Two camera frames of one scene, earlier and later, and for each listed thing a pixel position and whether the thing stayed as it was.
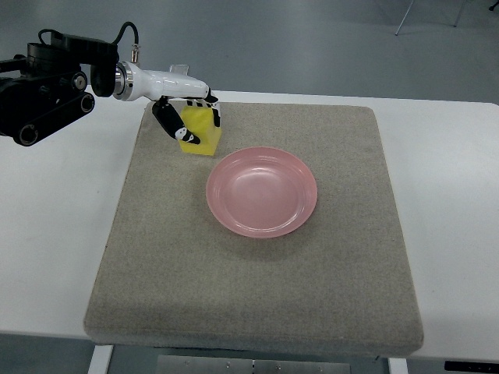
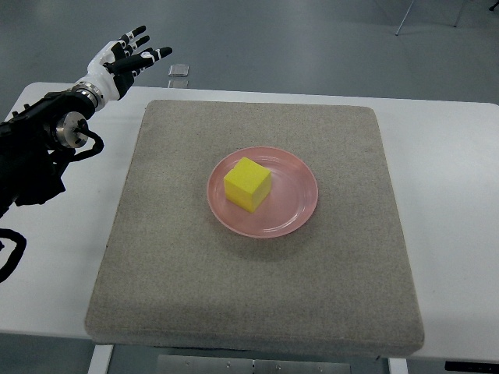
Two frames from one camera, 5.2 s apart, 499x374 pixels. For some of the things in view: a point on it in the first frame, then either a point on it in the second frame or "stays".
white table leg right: [398, 365] stays
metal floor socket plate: [182, 68] stays
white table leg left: [100, 359] stays
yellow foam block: [199, 121] to [248, 185]
